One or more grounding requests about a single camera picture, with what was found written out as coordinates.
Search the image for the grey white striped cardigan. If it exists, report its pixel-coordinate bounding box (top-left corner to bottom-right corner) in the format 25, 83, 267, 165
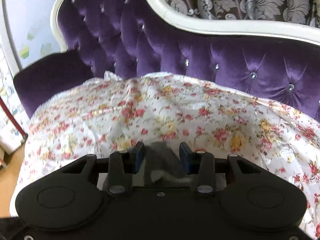
100, 141, 226, 188

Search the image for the red white object at left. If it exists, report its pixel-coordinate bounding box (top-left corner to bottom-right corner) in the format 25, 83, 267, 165
0, 98, 28, 142

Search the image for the floral bed cover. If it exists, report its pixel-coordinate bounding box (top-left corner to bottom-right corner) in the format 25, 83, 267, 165
14, 72, 319, 238

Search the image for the purple tufted white-framed sofa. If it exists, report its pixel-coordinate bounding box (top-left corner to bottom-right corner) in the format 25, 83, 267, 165
13, 0, 319, 119

